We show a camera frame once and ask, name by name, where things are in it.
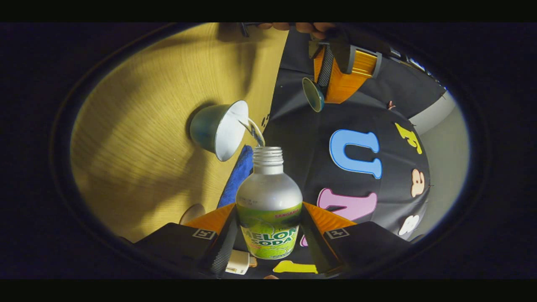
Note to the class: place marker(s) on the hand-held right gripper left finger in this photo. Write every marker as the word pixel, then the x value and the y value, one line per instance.
pixel 224 251

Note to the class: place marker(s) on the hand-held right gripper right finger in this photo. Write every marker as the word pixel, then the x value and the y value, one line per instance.
pixel 312 243

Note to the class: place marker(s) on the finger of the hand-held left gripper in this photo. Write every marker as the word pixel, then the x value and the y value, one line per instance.
pixel 325 67
pixel 348 84

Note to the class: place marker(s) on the round brown coaster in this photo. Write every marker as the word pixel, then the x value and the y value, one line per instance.
pixel 192 214

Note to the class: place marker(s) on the silver green-label water bottle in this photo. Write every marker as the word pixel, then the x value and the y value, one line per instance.
pixel 268 197

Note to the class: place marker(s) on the clear water stream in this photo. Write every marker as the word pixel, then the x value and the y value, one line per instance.
pixel 256 133

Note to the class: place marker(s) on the white and teal teacup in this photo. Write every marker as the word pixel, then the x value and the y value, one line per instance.
pixel 218 130

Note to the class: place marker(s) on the white toaster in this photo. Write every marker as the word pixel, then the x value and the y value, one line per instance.
pixel 238 262

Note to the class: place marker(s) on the light bread slice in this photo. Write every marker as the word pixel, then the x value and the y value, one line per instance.
pixel 253 261

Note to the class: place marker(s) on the blue towel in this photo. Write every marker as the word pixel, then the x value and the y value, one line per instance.
pixel 237 176

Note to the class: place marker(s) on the black backdrop cloth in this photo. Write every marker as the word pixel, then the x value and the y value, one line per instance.
pixel 394 201

